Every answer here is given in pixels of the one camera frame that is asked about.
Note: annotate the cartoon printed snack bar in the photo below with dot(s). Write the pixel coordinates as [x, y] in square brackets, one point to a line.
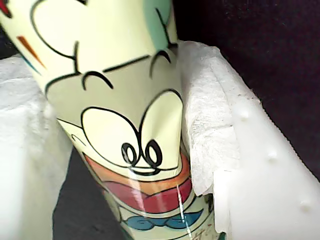
[112, 95]

